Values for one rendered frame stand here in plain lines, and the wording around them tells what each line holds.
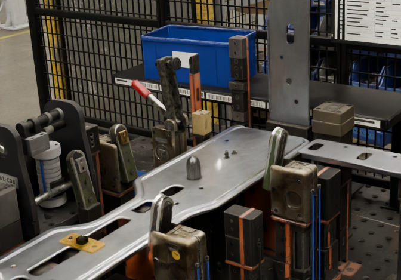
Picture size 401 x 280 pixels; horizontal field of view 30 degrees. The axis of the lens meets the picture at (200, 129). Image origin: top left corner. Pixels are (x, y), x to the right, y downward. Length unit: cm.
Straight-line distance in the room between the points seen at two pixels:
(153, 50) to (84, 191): 77
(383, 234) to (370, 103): 34
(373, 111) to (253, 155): 36
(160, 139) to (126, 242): 46
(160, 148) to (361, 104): 54
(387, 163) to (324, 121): 23
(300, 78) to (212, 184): 42
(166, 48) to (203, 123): 45
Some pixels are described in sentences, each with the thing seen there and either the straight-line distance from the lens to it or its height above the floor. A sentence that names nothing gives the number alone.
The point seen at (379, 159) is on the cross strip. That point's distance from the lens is 169.
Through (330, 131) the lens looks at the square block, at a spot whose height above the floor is 101.
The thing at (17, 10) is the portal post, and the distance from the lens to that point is 844.
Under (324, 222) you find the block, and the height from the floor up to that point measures 88.
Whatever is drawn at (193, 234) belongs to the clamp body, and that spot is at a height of 104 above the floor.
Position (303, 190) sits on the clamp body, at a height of 101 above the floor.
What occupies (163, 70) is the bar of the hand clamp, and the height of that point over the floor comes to 119.
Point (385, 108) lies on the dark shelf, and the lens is 193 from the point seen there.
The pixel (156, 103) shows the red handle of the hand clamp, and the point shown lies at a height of 110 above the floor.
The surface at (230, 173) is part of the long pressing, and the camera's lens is 162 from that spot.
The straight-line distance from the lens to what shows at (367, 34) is 206.
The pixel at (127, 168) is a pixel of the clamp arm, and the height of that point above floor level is 101.
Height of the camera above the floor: 164
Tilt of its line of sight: 20 degrees down
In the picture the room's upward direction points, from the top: 3 degrees counter-clockwise
